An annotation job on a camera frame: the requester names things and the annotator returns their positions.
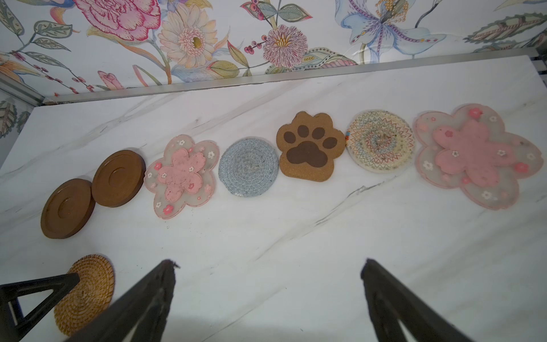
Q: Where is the woven rattan round coaster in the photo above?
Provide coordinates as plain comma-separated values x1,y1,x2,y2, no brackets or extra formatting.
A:
54,255,115,336

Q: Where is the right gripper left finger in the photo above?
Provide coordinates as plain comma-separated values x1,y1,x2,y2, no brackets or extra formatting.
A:
68,259,177,341

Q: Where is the brown paw coaster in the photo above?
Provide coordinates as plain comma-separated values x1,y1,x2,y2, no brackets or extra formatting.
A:
276,111,346,182

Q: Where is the pink flower coaster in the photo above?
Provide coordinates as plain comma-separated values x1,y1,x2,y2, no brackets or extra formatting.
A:
144,135,220,219
414,103,544,210

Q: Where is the patterned round white coaster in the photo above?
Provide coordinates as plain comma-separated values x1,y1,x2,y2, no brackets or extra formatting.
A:
346,110,416,173

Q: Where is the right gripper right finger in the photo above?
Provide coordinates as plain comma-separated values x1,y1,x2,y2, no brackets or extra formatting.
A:
360,259,470,341

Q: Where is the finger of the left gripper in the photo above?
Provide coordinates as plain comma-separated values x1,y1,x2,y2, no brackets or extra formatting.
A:
0,272,81,342

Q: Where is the grey round coaster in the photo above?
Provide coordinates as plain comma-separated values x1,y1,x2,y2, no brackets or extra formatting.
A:
219,137,279,198

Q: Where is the brown wooden round coaster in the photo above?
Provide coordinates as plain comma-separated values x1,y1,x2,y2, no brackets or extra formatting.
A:
41,178,95,239

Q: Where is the dark brown round coaster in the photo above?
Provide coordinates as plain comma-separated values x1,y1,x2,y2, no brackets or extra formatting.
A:
91,150,145,207

